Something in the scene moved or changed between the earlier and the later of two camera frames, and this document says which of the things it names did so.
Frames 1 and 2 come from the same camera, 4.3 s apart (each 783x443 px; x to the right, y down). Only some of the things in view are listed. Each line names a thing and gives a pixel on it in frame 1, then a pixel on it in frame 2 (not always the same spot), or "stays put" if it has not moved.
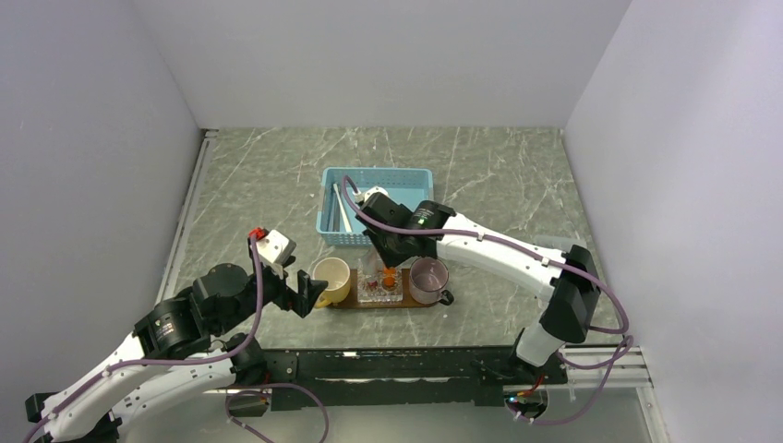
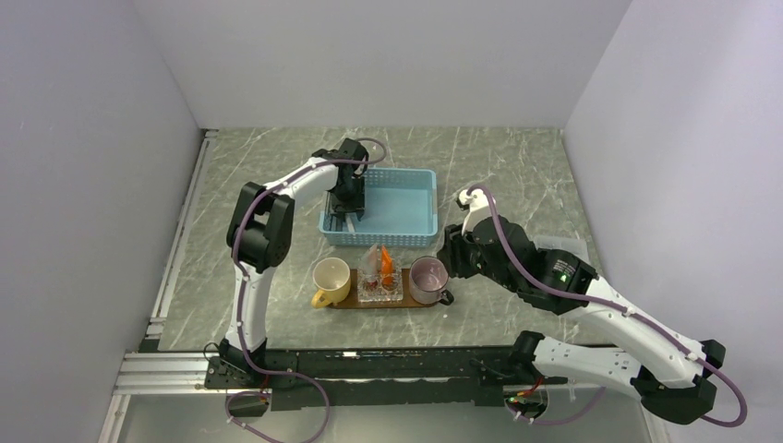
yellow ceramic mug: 336,273 stays put
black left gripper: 301,301 to 357,205
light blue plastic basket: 336,225 stays put
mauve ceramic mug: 428,278 stays put
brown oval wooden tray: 407,300 stays put
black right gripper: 390,259 to 452,252
